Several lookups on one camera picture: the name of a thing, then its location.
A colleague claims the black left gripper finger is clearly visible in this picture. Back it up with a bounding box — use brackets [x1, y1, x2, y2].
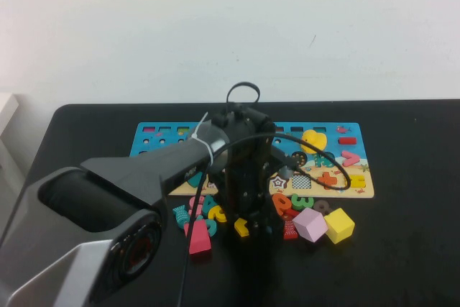
[261, 213, 279, 237]
[247, 215, 262, 238]

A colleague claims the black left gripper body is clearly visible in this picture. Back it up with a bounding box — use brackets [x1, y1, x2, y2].
[219, 162, 276, 220]

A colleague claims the yellow number seven piece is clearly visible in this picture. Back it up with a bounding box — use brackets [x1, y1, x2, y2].
[234, 216, 251, 238]

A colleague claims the red fish piece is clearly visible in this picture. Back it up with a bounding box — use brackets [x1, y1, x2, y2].
[282, 214, 298, 241]

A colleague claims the orange number piece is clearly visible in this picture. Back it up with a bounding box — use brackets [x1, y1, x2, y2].
[271, 193, 291, 216]

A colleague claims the green number three piece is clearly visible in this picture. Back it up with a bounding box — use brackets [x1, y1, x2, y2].
[290, 193, 316, 211]

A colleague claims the teal number piece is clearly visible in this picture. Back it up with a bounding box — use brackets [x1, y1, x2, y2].
[203, 219, 218, 238]

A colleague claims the teal heart piece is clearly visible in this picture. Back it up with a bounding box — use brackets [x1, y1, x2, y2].
[186, 172, 206, 189]

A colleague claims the pink number piece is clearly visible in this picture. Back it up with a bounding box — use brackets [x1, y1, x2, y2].
[189, 195, 206, 216]

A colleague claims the brown number piece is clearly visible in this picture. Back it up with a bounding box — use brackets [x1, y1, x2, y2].
[313, 199, 331, 216]

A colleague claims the teal fish piece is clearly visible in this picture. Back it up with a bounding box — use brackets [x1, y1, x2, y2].
[172, 205, 190, 229]

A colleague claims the orange plus sign piece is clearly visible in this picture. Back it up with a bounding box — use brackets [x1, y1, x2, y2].
[318, 171, 338, 190]

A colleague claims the colourful wooden puzzle board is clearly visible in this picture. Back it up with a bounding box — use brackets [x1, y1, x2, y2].
[132, 122, 375, 199]

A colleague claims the pink greater-than sign piece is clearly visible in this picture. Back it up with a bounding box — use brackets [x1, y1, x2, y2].
[341, 150, 360, 168]

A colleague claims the pink wooden cube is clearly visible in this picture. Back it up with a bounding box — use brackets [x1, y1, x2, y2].
[291, 208, 328, 243]

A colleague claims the white zip tie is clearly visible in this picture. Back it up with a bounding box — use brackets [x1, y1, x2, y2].
[188, 111, 216, 168]

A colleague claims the red trapezoid block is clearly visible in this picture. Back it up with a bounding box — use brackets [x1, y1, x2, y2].
[183, 220, 212, 255]

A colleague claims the yellow wooden cube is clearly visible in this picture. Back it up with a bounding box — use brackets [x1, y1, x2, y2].
[323, 208, 356, 244]

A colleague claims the yellow rubber duck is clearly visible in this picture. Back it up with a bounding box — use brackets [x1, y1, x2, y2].
[300, 130, 328, 155]

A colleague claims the short black cable loop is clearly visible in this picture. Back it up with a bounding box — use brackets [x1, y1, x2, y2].
[226, 82, 261, 106]

